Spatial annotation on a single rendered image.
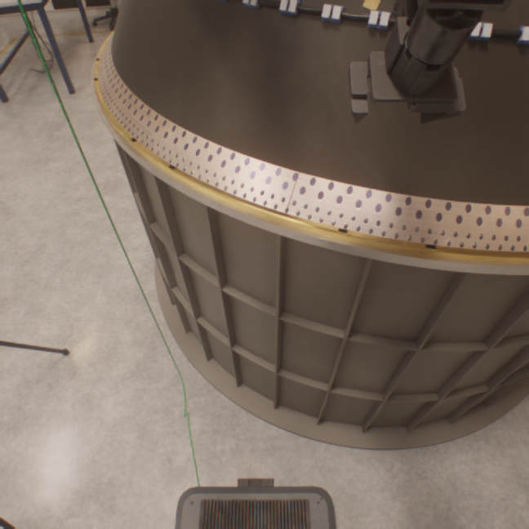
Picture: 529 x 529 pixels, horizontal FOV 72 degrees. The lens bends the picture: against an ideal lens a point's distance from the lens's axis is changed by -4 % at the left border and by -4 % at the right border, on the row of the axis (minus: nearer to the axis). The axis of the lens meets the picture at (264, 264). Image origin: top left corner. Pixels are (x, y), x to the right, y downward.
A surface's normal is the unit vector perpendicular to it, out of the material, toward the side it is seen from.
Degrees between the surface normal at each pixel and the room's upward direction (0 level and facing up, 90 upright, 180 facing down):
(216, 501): 0
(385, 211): 43
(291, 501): 0
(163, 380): 0
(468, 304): 90
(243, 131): 62
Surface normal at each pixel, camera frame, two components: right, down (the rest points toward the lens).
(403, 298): -0.18, 0.76
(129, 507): -0.01, -0.64
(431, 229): -0.14, 0.05
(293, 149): -0.40, 0.32
